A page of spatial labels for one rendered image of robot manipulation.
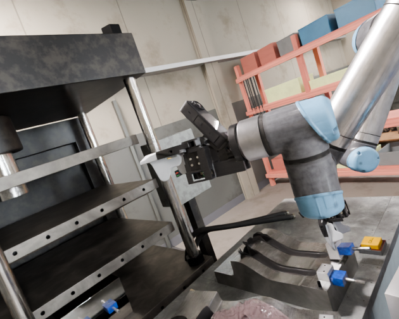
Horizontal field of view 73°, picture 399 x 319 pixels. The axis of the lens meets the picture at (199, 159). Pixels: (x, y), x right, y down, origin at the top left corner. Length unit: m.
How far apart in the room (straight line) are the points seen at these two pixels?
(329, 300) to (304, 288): 0.07
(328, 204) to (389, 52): 0.27
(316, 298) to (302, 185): 0.61
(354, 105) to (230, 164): 0.24
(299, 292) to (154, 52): 3.64
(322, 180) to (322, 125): 0.09
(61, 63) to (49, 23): 2.55
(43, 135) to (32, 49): 0.88
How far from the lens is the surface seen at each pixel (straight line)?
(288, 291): 1.08
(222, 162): 0.50
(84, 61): 1.31
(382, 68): 0.57
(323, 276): 1.02
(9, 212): 2.02
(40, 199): 2.05
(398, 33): 0.57
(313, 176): 0.46
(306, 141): 0.45
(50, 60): 1.26
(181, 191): 1.61
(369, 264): 1.24
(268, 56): 4.46
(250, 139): 0.46
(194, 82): 4.37
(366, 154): 0.89
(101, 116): 3.54
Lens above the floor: 1.50
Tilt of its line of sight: 8 degrees down
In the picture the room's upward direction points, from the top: 19 degrees counter-clockwise
